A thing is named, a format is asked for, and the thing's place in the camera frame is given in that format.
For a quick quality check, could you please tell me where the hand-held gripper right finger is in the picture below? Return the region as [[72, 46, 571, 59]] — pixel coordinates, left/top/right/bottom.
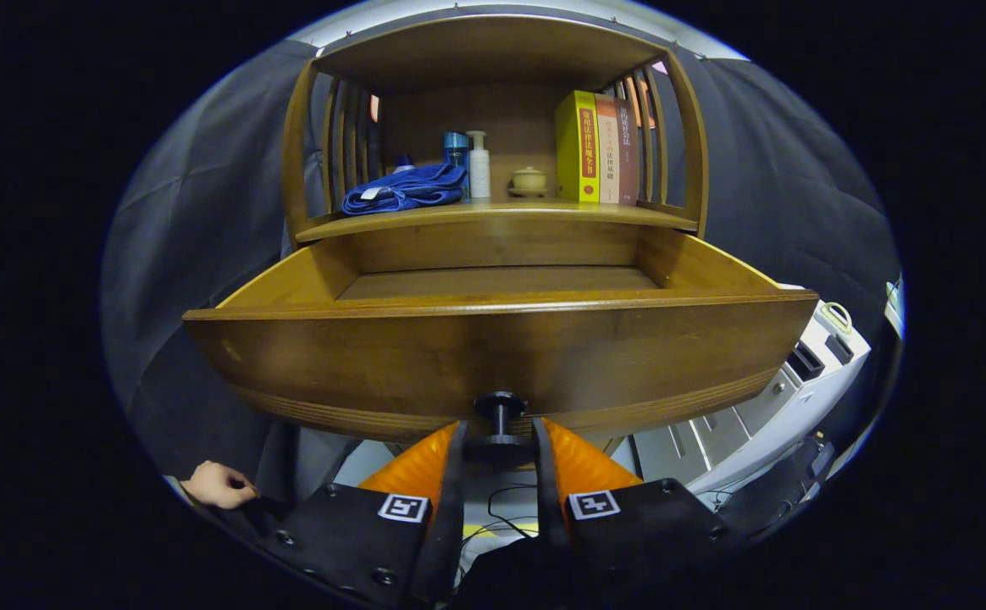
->
[[531, 417, 731, 607]]

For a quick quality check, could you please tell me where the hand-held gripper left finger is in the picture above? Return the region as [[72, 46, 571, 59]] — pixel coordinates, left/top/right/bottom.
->
[[230, 419, 468, 610]]

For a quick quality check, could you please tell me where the white cabinet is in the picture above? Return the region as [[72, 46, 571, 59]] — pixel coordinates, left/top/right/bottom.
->
[[629, 284, 872, 501]]

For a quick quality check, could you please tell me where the wooden countertop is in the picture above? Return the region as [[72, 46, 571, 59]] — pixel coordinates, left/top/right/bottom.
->
[[296, 197, 699, 242]]

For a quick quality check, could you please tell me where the white pump bottle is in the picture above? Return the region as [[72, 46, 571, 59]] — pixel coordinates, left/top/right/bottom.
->
[[466, 130, 491, 200]]

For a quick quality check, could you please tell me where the blue towel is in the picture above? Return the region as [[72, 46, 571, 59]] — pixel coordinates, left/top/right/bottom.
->
[[341, 163, 468, 215]]

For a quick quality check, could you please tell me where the brown book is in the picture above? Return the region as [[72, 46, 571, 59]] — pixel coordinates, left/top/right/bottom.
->
[[616, 97, 642, 207]]

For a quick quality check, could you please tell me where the beige orange book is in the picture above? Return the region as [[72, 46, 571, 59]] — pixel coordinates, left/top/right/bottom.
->
[[595, 93, 621, 204]]

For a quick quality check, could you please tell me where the thick yellow book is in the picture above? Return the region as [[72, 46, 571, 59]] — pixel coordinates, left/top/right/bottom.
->
[[555, 91, 601, 203]]

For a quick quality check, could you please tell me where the white plastic fixture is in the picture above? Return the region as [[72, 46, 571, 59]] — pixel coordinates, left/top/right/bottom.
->
[[883, 275, 907, 340]]

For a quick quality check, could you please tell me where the black cable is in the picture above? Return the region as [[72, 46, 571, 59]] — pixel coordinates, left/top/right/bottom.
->
[[488, 484, 538, 540]]

